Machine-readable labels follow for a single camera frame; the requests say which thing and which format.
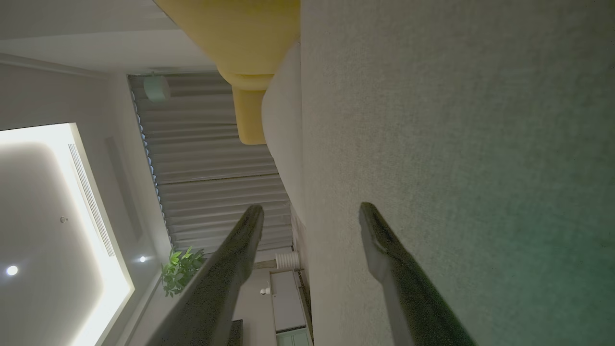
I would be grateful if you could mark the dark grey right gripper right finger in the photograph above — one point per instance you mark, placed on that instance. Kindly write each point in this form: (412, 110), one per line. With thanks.
(408, 298)

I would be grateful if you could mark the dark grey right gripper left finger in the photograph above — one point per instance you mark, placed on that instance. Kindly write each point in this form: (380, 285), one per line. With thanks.
(216, 288)

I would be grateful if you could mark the green leafy plant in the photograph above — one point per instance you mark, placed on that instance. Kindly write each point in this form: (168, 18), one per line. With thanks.
(180, 271)

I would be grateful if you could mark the pale green TV cabinet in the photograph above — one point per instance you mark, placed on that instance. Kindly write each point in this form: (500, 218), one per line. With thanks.
(287, 302)

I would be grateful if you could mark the white ribbed vase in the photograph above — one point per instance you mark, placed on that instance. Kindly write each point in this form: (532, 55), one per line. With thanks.
(287, 261)

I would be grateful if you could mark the grey pleated curtain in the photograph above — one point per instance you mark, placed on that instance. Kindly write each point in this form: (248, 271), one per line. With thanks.
(211, 158)

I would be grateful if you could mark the grey fabric sofa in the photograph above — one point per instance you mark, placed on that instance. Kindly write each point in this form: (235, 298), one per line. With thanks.
(456, 144)

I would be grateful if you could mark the yellow sofa back cushion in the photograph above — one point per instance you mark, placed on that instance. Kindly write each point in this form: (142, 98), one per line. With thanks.
(250, 115)
(240, 33)

